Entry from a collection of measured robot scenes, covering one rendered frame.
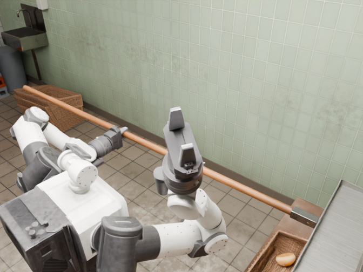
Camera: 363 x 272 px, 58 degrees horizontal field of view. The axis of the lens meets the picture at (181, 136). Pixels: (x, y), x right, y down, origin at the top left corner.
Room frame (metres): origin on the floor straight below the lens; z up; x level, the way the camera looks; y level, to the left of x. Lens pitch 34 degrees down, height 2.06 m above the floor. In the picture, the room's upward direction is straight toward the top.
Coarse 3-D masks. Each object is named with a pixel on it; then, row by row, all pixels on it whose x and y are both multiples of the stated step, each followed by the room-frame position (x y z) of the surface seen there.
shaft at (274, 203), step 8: (24, 88) 1.82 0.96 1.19; (40, 96) 1.72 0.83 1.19; (48, 96) 1.69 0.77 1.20; (56, 104) 1.63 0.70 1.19; (64, 104) 1.59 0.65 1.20; (72, 112) 1.54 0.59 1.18; (80, 112) 1.50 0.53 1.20; (96, 120) 1.42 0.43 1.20; (120, 128) 1.34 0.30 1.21; (128, 136) 1.28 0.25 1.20; (136, 136) 1.27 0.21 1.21; (144, 144) 1.22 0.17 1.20; (152, 144) 1.21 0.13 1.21; (160, 152) 1.16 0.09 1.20; (208, 168) 1.04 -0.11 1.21; (216, 176) 0.99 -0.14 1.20; (224, 176) 0.98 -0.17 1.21; (232, 184) 0.94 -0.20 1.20; (240, 184) 0.94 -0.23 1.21; (248, 192) 0.90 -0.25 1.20; (256, 192) 0.89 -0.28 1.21; (264, 200) 0.86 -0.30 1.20; (272, 200) 0.85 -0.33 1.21; (280, 208) 0.82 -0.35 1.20; (288, 208) 0.81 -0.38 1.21
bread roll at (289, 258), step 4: (280, 256) 1.03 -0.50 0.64; (284, 256) 1.02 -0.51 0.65; (288, 256) 1.02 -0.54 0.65; (292, 256) 1.02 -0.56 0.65; (276, 260) 1.02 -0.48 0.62; (280, 260) 1.01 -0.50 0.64; (284, 260) 1.00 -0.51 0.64; (288, 260) 1.00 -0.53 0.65; (292, 260) 1.01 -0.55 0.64; (280, 264) 1.00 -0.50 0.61; (284, 264) 1.00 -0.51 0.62; (288, 264) 1.00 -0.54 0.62
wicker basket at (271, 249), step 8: (280, 232) 1.10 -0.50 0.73; (272, 240) 1.05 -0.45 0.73; (280, 240) 1.10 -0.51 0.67; (288, 240) 1.08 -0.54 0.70; (296, 240) 1.05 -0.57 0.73; (304, 240) 1.03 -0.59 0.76; (264, 248) 1.01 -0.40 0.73; (272, 248) 1.08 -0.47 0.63; (280, 248) 1.09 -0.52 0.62; (288, 248) 1.07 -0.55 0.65; (296, 248) 1.05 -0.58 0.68; (264, 256) 1.00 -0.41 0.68; (272, 256) 1.07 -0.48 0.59; (296, 256) 1.04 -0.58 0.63; (256, 264) 0.94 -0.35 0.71; (264, 264) 1.02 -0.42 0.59; (272, 264) 1.02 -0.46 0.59
